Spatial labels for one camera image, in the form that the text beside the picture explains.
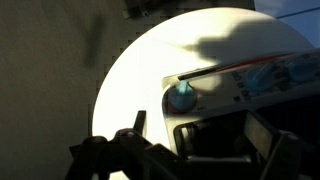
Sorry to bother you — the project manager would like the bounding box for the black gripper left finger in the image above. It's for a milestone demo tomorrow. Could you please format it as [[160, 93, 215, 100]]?
[[66, 109, 188, 180]]

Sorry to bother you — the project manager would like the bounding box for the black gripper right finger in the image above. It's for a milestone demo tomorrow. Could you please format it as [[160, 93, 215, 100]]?
[[244, 111, 320, 180]]

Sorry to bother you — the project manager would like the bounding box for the grey toy stove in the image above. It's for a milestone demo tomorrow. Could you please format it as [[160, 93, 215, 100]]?
[[161, 48, 320, 168]]

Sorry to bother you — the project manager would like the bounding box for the small blue knob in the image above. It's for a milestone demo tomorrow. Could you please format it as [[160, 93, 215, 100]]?
[[244, 63, 277, 94], [286, 58, 319, 84]]

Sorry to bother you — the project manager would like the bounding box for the round white table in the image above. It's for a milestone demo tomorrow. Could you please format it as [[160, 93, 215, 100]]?
[[91, 7, 316, 180]]

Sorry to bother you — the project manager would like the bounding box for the large blue knob red ring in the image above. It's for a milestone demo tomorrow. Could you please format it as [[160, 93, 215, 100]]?
[[167, 80, 198, 114]]

